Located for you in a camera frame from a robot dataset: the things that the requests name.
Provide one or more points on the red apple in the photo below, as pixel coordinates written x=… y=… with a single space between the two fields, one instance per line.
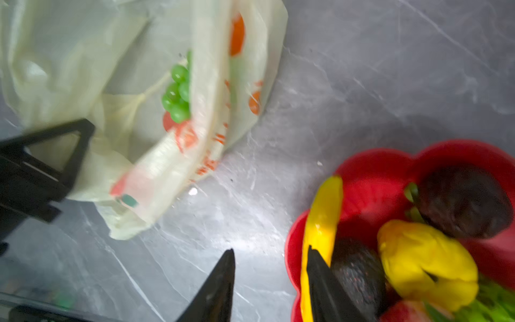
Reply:
x=406 y=311

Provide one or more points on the yellow banana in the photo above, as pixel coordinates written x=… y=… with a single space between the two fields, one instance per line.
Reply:
x=319 y=234

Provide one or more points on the dark purple round fruit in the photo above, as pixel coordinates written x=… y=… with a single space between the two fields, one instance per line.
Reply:
x=463 y=202

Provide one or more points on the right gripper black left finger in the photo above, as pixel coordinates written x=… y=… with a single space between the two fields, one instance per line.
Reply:
x=214 y=300

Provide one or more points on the yellow lemon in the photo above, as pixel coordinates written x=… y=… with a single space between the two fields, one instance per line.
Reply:
x=423 y=264

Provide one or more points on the dark brown avocado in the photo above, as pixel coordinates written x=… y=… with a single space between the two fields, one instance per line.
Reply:
x=360 y=273

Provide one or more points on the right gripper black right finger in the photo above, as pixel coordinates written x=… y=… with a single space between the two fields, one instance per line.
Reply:
x=329 y=301

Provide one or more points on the green grapes bunch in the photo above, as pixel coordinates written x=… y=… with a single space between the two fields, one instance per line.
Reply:
x=176 y=98

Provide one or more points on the green bell pepper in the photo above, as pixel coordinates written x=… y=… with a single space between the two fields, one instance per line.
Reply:
x=493 y=303

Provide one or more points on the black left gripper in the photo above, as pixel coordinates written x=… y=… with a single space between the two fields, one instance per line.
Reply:
x=29 y=187

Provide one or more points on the cream plastic bag orange print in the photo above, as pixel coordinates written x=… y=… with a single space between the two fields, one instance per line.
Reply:
x=110 y=61

